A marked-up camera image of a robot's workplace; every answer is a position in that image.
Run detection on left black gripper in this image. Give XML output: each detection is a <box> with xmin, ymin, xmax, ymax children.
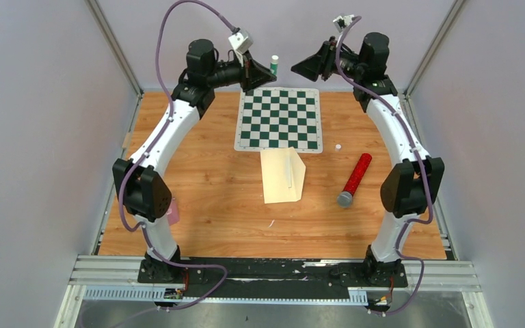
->
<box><xmin>204</xmin><ymin>49</ymin><xmax>274</xmax><ymax>94</ymax></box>

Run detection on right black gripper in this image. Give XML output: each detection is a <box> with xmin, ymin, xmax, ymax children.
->
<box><xmin>293</xmin><ymin>36</ymin><xmax>367</xmax><ymax>81</ymax></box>

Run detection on green white glue stick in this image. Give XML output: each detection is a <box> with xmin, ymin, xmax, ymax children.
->
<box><xmin>269</xmin><ymin>55</ymin><xmax>279</xmax><ymax>76</ymax></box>

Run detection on cream envelope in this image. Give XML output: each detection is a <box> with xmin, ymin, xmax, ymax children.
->
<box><xmin>260</xmin><ymin>148</ymin><xmax>306</xmax><ymax>204</ymax></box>

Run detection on tan paper letter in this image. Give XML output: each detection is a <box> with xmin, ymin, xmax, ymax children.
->
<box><xmin>284</xmin><ymin>152</ymin><xmax>292</xmax><ymax>188</ymax></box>

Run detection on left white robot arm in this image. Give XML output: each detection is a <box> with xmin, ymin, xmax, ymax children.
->
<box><xmin>112</xmin><ymin>32</ymin><xmax>276</xmax><ymax>283</ymax></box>

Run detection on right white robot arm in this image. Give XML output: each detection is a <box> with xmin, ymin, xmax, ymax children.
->
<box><xmin>291</xmin><ymin>32</ymin><xmax>445</xmax><ymax>286</ymax></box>

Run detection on green white chessboard mat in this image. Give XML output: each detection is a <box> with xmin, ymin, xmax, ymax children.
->
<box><xmin>234</xmin><ymin>87</ymin><xmax>323</xmax><ymax>154</ymax></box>

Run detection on red glitter microphone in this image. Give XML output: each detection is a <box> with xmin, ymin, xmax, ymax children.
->
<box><xmin>336</xmin><ymin>153</ymin><xmax>373</xmax><ymax>208</ymax></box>

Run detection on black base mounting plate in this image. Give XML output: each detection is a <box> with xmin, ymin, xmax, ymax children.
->
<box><xmin>137</xmin><ymin>256</ymin><xmax>408</xmax><ymax>300</ymax></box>

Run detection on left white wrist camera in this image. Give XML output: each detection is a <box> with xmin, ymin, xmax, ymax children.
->
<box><xmin>228</xmin><ymin>29</ymin><xmax>254</xmax><ymax>55</ymax></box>

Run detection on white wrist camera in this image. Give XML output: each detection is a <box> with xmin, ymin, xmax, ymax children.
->
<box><xmin>228</xmin><ymin>29</ymin><xmax>254</xmax><ymax>55</ymax></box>
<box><xmin>332</xmin><ymin>14</ymin><xmax>358</xmax><ymax>33</ymax></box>

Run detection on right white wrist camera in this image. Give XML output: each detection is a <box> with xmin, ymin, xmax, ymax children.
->
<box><xmin>332</xmin><ymin>14</ymin><xmax>358</xmax><ymax>33</ymax></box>

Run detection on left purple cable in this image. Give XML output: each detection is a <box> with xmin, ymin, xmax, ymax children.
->
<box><xmin>117</xmin><ymin>0</ymin><xmax>239</xmax><ymax>312</ymax></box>

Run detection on aluminium frame rail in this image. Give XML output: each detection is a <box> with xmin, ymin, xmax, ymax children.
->
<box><xmin>53</xmin><ymin>256</ymin><xmax>495</xmax><ymax>327</ymax></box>

